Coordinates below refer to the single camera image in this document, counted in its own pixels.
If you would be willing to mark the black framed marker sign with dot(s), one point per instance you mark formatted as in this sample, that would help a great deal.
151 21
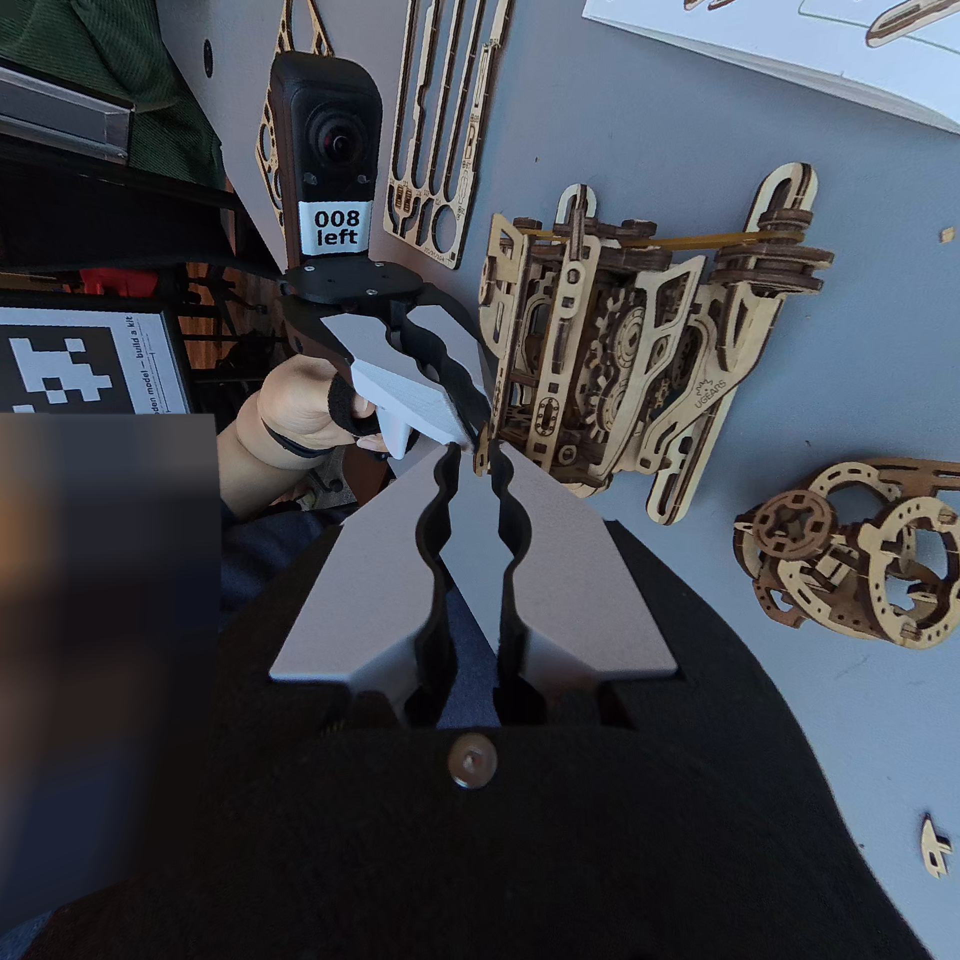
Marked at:
142 352

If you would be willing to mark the person's left forearm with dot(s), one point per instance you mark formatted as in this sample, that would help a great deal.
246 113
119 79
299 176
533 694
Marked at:
240 472

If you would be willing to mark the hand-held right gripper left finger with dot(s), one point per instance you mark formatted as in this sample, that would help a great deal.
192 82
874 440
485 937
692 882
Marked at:
360 592

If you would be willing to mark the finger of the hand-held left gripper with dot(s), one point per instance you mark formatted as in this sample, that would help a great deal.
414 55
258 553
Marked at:
390 390
454 356

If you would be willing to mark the red tool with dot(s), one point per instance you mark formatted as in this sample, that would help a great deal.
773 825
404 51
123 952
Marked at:
120 282

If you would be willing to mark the silver metal case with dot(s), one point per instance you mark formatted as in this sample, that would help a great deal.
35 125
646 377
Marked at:
60 112

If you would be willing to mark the small wooden model part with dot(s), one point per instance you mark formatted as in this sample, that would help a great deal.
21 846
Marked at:
482 457

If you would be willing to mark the long wooden part sheet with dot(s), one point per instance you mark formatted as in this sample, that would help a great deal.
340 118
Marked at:
439 255

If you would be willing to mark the white instruction booklet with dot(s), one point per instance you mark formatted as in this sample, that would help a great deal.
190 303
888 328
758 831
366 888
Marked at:
825 45

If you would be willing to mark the wooden submarine model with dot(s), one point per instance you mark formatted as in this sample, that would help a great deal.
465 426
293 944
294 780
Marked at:
675 390

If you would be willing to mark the green cloth bag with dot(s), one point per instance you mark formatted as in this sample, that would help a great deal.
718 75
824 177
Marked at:
90 45

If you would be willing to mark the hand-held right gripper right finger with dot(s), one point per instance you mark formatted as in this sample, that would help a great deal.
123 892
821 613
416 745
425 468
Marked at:
592 600

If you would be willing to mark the round wooden cage assembly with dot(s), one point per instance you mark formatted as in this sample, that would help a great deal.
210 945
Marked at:
847 570

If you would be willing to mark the perforated wooden part sheet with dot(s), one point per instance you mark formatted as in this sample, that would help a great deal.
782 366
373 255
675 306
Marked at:
262 161

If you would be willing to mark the small notched wooden part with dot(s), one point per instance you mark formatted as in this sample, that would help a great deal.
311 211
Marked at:
934 832

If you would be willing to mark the person's left hand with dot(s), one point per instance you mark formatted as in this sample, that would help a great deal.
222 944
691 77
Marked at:
296 397

